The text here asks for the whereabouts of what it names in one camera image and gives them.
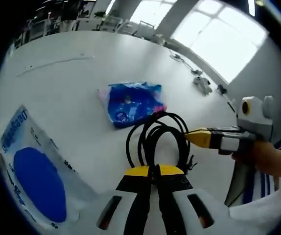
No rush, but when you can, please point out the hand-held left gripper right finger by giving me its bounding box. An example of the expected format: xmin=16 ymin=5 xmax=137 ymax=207
xmin=155 ymin=164 xmax=232 ymax=235

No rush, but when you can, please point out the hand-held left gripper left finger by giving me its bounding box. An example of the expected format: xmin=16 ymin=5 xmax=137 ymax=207
xmin=80 ymin=164 xmax=156 ymax=235

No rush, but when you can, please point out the black cable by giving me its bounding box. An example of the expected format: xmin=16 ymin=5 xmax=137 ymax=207
xmin=126 ymin=112 xmax=197 ymax=177

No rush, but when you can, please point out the blue tissue pack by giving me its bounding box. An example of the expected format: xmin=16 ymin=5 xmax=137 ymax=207
xmin=97 ymin=81 xmax=168 ymax=129

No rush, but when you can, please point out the clear bag with blue disc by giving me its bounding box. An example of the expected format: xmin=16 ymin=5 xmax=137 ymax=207
xmin=0 ymin=104 xmax=99 ymax=231

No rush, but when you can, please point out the person's right hand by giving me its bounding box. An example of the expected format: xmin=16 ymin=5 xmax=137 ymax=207
xmin=231 ymin=141 xmax=278 ymax=178

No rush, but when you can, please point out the white grey handheld device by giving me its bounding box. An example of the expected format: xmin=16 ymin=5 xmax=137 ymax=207
xmin=193 ymin=75 xmax=213 ymax=96

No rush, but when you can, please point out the grey cable with plug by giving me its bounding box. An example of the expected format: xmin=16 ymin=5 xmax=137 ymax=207
xmin=169 ymin=50 xmax=197 ymax=74

